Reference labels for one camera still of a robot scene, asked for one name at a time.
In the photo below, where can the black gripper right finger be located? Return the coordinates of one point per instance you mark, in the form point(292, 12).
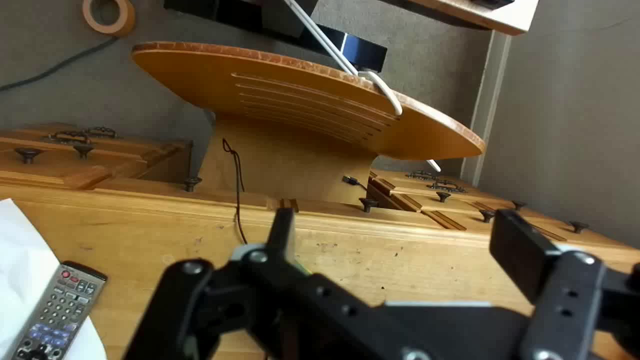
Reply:
point(527, 251)

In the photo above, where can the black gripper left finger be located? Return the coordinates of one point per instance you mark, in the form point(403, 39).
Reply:
point(280, 233)

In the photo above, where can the wooden roll-top desk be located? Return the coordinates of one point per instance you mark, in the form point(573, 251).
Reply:
point(400, 266)

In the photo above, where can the wooden chair back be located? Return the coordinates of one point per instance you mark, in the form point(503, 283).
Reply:
point(301, 100)

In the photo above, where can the silver metal rod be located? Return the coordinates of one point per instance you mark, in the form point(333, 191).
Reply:
point(323, 41)

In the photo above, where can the black flat panel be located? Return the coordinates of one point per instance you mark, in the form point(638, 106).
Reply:
point(221, 12)

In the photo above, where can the white board with wooden edge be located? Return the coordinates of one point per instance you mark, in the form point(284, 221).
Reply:
point(486, 16)

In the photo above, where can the grey remote control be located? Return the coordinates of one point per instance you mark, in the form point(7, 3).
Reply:
point(56, 313)

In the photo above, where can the white paper sheet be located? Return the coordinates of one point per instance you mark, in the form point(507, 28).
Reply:
point(19, 253)

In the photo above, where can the beige tape roll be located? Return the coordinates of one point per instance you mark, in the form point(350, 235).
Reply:
point(88, 19)

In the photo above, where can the white vertical post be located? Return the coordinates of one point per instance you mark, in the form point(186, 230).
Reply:
point(491, 100)

